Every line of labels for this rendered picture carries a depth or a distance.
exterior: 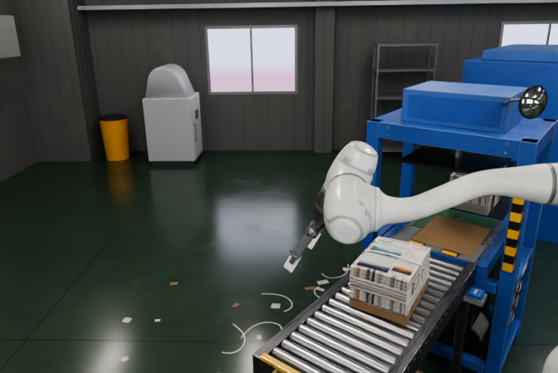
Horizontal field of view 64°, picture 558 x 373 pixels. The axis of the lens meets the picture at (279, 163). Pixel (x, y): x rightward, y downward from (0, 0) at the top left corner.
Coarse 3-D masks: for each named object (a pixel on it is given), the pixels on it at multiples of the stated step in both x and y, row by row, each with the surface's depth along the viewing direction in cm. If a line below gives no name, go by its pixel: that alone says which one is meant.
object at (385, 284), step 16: (368, 256) 222; (352, 272) 214; (368, 272) 209; (384, 272) 206; (400, 272) 206; (416, 272) 210; (352, 288) 216; (368, 288) 211; (384, 288) 206; (400, 288) 202; (416, 288) 213; (368, 304) 214; (384, 304) 208; (400, 304) 203
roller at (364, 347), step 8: (312, 320) 211; (320, 328) 207; (328, 328) 205; (336, 336) 202; (344, 336) 200; (352, 336) 200; (352, 344) 197; (360, 344) 195; (368, 344) 195; (368, 352) 192; (376, 352) 190; (384, 352) 190; (384, 360) 188; (392, 360) 186
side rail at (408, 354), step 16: (464, 272) 248; (448, 288) 234; (464, 288) 242; (448, 304) 221; (432, 320) 210; (448, 320) 226; (416, 336) 199; (432, 336) 206; (416, 352) 190; (400, 368) 181; (416, 368) 194
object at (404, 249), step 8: (376, 240) 238; (384, 240) 237; (392, 240) 237; (376, 248) 229; (384, 248) 229; (392, 248) 228; (400, 248) 228; (408, 248) 228; (416, 248) 227; (424, 248) 227; (400, 256) 222; (408, 256) 221; (416, 256) 221; (424, 256) 220; (424, 264) 223; (424, 272) 224; (424, 280) 225
